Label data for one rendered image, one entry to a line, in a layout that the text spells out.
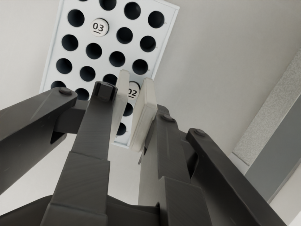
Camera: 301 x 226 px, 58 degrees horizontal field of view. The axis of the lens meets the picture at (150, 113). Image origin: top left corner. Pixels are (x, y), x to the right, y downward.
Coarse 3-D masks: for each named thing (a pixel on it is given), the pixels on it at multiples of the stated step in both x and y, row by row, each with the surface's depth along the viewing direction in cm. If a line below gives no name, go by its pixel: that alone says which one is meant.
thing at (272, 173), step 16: (288, 112) 19; (288, 128) 18; (272, 144) 19; (288, 144) 18; (256, 160) 20; (272, 160) 18; (288, 160) 17; (256, 176) 19; (272, 176) 18; (288, 176) 17; (272, 192) 17; (288, 192) 16; (272, 208) 17; (288, 208) 16; (288, 224) 15
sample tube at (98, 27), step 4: (96, 20) 19; (100, 20) 19; (104, 20) 21; (92, 24) 19; (96, 24) 19; (100, 24) 19; (104, 24) 19; (108, 24) 21; (92, 28) 19; (96, 28) 19; (100, 28) 19; (104, 28) 19; (108, 28) 21; (92, 32) 19; (96, 32) 19; (100, 32) 19; (104, 32) 19; (100, 36) 20
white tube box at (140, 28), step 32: (64, 0) 20; (96, 0) 20; (128, 0) 20; (160, 0) 20; (64, 32) 21; (128, 32) 24; (160, 32) 21; (64, 64) 24; (96, 64) 21; (128, 64) 22; (128, 128) 24
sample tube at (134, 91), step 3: (132, 81) 22; (129, 84) 21; (132, 84) 21; (135, 84) 21; (138, 84) 23; (129, 87) 21; (132, 87) 21; (135, 87) 21; (138, 87) 22; (129, 90) 21; (132, 90) 21; (135, 90) 21; (138, 90) 21; (129, 93) 21; (132, 93) 21; (135, 93) 21; (138, 93) 21; (129, 96) 21; (132, 96) 21; (135, 96) 21; (129, 99) 21; (132, 99) 21; (135, 99) 21
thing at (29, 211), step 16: (32, 208) 6; (112, 208) 7; (128, 208) 7; (144, 208) 8; (0, 224) 5; (16, 224) 6; (32, 224) 6; (112, 224) 6; (128, 224) 7; (144, 224) 7
